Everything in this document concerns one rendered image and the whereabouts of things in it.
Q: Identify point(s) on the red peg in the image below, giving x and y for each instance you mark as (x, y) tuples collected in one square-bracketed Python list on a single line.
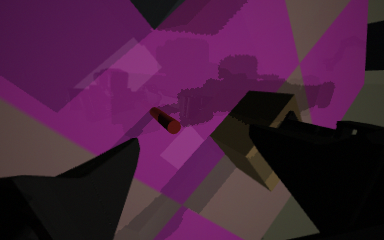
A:
[(169, 123)]

